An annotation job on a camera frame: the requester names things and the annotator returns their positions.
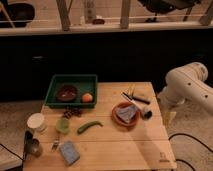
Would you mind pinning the black clamp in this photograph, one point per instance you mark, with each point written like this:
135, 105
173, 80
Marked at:
28, 136

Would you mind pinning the wooden chopsticks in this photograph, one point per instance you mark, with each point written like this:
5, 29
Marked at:
131, 90

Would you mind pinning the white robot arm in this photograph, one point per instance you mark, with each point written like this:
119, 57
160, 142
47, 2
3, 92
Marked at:
187, 82

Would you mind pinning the black office chair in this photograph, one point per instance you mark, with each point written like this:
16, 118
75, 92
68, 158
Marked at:
165, 6

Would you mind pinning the bunch of dark grapes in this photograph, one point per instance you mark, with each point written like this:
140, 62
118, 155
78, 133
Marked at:
69, 112

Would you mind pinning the green plastic tray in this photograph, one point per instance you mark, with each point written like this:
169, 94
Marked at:
85, 83

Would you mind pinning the silver fork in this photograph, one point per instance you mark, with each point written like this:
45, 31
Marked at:
56, 142

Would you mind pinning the green cucumber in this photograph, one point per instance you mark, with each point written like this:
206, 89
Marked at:
86, 126

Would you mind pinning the blue sponge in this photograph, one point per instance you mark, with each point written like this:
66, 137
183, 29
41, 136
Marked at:
69, 153

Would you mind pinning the orange fruit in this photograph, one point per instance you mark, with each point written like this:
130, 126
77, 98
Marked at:
86, 98

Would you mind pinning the small white black can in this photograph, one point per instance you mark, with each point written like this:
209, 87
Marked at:
146, 113

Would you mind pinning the metal cup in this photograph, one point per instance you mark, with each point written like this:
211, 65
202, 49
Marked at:
34, 147

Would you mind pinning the dark red bowl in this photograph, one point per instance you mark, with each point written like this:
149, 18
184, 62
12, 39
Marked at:
66, 93

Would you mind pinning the blue-grey towel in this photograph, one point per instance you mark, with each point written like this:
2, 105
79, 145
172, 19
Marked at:
126, 113

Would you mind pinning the green plastic cup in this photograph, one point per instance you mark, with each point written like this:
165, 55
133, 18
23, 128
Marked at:
62, 125

